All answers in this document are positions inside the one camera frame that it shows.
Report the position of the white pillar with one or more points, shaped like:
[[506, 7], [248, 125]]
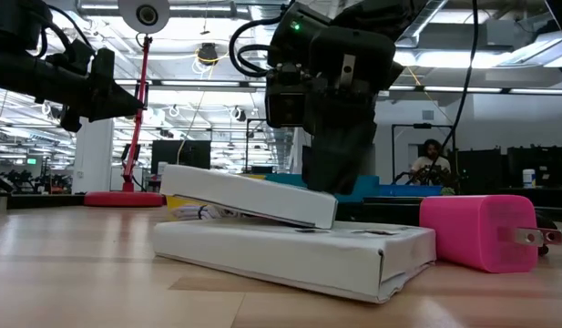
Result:
[[93, 155]]

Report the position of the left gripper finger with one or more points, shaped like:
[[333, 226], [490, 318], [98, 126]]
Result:
[[112, 102]]

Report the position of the green exit sign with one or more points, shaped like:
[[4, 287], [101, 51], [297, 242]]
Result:
[[32, 160]]

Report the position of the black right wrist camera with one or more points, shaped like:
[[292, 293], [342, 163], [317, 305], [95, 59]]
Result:
[[285, 105]]

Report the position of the small white cardboard box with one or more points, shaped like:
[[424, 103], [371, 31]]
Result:
[[244, 200]]

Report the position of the teal plastic bin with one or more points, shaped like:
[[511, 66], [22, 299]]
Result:
[[367, 187]]

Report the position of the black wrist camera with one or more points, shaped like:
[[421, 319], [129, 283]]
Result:
[[103, 64], [285, 105]]

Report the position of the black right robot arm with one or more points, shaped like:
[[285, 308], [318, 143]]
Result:
[[376, 13]]

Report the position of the pink charger plug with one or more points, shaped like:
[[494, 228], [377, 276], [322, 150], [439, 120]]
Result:
[[476, 232]]

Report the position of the red desk lamp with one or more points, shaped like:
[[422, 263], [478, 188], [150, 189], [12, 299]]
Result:
[[123, 199]]

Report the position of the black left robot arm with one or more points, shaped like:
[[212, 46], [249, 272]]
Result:
[[16, 77]]

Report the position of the yellow plastic bin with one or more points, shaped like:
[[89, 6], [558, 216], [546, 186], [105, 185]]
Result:
[[173, 201]]

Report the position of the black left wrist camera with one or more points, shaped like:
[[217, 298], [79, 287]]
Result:
[[103, 64]]

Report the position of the white canister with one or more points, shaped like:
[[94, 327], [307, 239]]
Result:
[[529, 178]]

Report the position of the blue plastic bin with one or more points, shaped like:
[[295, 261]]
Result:
[[399, 190]]

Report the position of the large white cardboard box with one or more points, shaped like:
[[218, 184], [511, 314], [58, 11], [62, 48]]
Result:
[[285, 262]]

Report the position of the person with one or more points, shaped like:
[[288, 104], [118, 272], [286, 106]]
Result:
[[428, 164]]

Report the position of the black background monitor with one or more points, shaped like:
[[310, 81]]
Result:
[[189, 152]]

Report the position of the black ceiling dome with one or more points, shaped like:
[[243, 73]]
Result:
[[208, 54]]

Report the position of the black cabinet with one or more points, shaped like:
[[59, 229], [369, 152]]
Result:
[[480, 171], [549, 166]]

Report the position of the black station frame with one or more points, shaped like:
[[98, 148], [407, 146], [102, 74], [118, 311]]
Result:
[[422, 125]]

